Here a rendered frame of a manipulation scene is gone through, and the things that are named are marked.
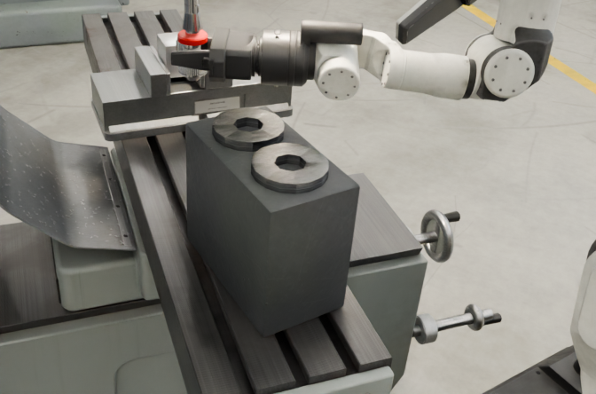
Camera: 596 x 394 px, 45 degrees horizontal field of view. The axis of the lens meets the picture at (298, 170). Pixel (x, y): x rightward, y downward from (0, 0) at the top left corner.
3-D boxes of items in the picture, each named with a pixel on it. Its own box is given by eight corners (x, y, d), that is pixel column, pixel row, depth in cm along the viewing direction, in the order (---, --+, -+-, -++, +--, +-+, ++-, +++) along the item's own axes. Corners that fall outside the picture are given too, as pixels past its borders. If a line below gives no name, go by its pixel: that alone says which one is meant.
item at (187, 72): (172, 71, 115) (171, 39, 113) (194, 63, 119) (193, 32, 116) (192, 81, 113) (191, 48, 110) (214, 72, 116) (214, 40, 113)
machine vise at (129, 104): (266, 82, 146) (268, 31, 141) (294, 115, 135) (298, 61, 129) (90, 103, 134) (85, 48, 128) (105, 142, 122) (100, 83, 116)
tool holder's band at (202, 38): (171, 39, 113) (170, 33, 112) (193, 32, 116) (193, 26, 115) (191, 48, 110) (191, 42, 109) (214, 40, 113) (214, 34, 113)
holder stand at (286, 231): (261, 216, 107) (267, 95, 97) (345, 307, 92) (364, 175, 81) (186, 238, 102) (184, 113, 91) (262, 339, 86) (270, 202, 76)
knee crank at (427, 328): (490, 311, 159) (496, 291, 156) (505, 330, 155) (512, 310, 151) (403, 332, 152) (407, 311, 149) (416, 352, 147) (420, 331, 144)
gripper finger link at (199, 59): (171, 47, 111) (211, 50, 111) (171, 66, 113) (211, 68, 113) (169, 51, 110) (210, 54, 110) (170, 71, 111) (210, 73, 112)
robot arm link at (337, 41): (286, 64, 121) (354, 67, 121) (285, 104, 113) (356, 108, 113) (290, 4, 113) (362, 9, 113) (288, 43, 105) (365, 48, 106)
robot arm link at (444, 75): (391, 83, 121) (501, 98, 123) (402, 100, 112) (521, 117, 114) (403, 20, 117) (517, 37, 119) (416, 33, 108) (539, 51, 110)
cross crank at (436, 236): (435, 238, 166) (445, 195, 159) (463, 270, 157) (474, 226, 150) (373, 249, 161) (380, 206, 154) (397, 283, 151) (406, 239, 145)
